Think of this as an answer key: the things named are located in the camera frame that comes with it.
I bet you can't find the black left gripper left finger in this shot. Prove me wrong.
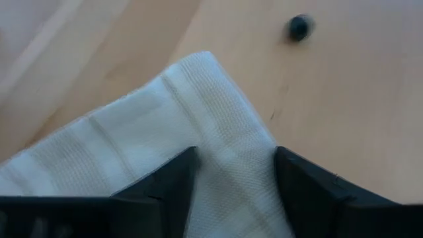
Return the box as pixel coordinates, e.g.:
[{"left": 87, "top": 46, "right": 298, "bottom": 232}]
[{"left": 108, "top": 146, "right": 200, "bottom": 238}]

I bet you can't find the small dark blueberry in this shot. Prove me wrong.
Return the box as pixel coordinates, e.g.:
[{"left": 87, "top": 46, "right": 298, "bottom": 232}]
[{"left": 286, "top": 13, "right": 317, "bottom": 43}]

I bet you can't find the white checkered cloth towel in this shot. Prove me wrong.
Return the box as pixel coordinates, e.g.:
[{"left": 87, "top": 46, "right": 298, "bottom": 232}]
[{"left": 0, "top": 50, "right": 297, "bottom": 238}]

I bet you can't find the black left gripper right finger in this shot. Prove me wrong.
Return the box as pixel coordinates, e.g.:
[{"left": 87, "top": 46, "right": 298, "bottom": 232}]
[{"left": 273, "top": 146, "right": 364, "bottom": 238}]

